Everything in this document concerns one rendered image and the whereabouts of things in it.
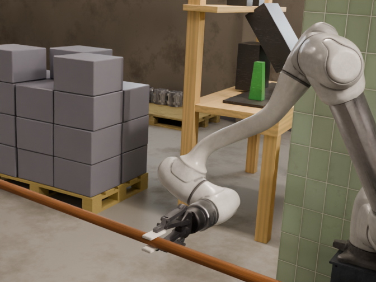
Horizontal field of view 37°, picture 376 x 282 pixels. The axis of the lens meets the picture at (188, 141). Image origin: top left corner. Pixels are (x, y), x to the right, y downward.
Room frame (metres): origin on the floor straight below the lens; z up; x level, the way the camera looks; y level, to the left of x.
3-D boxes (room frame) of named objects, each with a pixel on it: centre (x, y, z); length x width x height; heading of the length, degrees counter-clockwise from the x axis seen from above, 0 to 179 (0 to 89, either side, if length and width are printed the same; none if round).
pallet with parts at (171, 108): (8.11, 0.36, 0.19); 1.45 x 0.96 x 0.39; 59
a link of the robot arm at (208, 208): (1.58, -0.05, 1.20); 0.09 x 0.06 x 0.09; 56
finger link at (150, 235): (1.39, 0.08, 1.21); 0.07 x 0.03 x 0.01; 146
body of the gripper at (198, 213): (1.52, -0.01, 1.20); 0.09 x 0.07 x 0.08; 146
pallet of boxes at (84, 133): (5.00, 1.14, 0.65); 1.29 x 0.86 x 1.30; 62
